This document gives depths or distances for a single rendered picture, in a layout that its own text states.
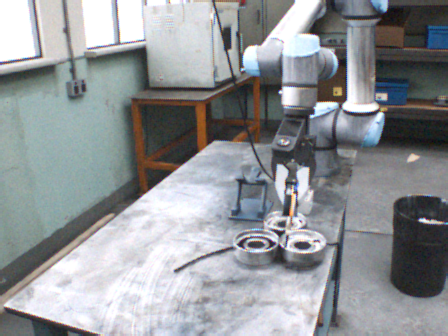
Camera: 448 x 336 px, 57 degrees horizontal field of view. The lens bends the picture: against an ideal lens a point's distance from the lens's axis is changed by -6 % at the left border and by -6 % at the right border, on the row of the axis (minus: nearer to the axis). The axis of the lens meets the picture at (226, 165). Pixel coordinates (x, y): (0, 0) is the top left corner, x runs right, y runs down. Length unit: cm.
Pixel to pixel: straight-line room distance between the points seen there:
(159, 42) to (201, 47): 34
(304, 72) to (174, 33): 242
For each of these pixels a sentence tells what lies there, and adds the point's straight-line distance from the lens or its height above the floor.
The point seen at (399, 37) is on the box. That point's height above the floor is 111.
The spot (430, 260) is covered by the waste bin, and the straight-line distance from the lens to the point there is 220.
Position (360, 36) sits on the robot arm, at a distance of 133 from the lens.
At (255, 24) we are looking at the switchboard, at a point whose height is 122.
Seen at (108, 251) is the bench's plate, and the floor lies 80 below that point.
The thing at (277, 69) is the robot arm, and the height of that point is 120.
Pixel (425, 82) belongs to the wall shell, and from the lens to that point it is 494.
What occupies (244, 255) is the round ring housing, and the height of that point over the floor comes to 83.
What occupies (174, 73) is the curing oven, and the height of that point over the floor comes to 92.
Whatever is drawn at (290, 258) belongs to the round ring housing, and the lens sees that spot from 96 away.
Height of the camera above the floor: 132
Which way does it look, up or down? 19 degrees down
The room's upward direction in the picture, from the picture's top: 2 degrees counter-clockwise
